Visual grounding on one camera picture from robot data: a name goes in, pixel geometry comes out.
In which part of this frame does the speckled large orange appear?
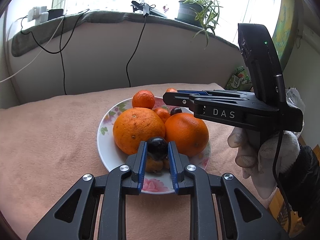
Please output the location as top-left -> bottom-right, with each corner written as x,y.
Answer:
113,107 -> 166,155

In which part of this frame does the person's right forearm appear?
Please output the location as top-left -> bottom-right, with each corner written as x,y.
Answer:
280,145 -> 320,227

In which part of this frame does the smooth large orange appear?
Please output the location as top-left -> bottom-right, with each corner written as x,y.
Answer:
164,113 -> 209,157

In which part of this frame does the black power adapter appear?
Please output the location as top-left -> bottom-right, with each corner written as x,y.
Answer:
47,9 -> 64,20

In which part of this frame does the yellow green wall painting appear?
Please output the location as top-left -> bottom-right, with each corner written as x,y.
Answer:
271,0 -> 300,65

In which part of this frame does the black clip mount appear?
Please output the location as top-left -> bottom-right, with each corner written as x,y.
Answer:
131,0 -> 155,17

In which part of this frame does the long white cable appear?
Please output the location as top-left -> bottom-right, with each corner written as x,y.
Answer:
0,17 -> 63,83

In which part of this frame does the potted spider plant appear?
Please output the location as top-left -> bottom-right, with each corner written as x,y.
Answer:
160,0 -> 223,49

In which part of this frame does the white power strip with plugs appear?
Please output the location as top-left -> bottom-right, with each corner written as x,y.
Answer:
27,6 -> 49,22

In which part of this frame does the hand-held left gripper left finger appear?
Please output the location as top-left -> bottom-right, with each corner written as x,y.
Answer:
26,141 -> 148,240

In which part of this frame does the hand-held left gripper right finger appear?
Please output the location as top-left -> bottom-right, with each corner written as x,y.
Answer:
167,141 -> 290,240

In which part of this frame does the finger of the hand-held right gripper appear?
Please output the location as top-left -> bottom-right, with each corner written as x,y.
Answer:
177,90 -> 247,96
163,92 -> 254,113

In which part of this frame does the floral white plate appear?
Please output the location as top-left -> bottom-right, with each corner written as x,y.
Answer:
97,96 -> 212,195

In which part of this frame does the grey windowsill cloth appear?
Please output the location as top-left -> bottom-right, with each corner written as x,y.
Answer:
11,10 -> 240,57

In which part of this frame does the black mount cable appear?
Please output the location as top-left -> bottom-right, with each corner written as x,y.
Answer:
126,15 -> 148,88

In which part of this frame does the black adapter cable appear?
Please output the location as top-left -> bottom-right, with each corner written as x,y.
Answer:
21,9 -> 90,95

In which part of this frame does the green snack bag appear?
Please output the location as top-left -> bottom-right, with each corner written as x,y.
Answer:
226,66 -> 252,92

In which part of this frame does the person's right hand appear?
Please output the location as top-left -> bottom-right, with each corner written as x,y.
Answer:
228,87 -> 305,198

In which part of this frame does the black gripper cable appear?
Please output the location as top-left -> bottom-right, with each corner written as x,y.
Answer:
274,130 -> 292,234

